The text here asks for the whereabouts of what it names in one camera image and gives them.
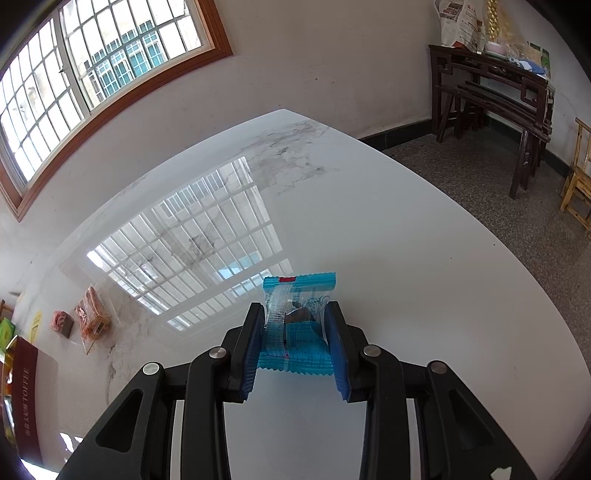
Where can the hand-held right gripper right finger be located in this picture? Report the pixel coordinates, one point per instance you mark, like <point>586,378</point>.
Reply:
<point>339,355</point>

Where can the blue cloth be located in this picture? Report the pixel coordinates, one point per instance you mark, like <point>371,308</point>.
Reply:
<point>531,66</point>

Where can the round yellow warning sticker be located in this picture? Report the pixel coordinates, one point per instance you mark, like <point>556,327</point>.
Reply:
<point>36,323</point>

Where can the clear blue snack packet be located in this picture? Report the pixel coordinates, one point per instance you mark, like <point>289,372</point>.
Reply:
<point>300,341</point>

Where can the red patterned snack packet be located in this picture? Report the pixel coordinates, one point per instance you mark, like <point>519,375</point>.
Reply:
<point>60,322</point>

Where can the green packet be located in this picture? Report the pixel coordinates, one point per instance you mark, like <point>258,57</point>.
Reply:
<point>5,334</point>

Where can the dark wooden side table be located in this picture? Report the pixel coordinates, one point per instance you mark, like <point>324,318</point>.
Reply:
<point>489,74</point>

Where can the red tin box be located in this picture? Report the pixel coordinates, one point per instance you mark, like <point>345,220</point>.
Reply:
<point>25,392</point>

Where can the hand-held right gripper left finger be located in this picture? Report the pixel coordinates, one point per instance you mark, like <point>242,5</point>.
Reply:
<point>251,355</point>

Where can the light wooden chair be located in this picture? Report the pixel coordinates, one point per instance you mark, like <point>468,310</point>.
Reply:
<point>577,184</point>

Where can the large clear orange snack packet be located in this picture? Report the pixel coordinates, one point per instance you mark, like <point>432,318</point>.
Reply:
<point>92,318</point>

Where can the wooden framed window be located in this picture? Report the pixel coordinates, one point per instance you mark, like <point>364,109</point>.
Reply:
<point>92,60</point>

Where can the golden ornament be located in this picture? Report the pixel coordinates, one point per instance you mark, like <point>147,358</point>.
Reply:
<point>501,21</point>

